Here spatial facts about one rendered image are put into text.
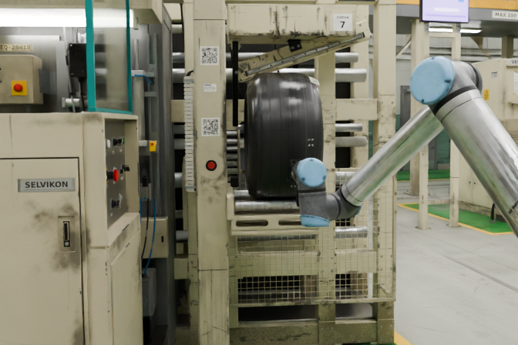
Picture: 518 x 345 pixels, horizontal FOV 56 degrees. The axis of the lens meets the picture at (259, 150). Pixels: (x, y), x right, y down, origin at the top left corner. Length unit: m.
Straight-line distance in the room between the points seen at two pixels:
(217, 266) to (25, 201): 0.94
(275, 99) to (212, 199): 0.50
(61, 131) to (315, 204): 0.77
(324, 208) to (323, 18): 1.10
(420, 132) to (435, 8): 4.57
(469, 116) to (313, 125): 0.79
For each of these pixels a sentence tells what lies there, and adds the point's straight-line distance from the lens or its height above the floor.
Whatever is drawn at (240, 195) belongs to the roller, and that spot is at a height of 0.90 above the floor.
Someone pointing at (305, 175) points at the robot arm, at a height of 1.07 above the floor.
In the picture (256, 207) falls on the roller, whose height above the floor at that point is 0.89.
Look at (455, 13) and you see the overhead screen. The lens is 6.10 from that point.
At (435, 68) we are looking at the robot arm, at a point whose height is 1.36.
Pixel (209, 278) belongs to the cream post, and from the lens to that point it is 2.14.
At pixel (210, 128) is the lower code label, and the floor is 1.21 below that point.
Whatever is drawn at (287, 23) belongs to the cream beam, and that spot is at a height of 1.69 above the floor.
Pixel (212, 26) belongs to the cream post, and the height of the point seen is 1.63.
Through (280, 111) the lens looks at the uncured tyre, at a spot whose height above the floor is 1.28.
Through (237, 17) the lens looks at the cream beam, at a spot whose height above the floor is 1.72.
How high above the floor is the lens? 1.24
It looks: 3 degrees down
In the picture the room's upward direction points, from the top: 1 degrees counter-clockwise
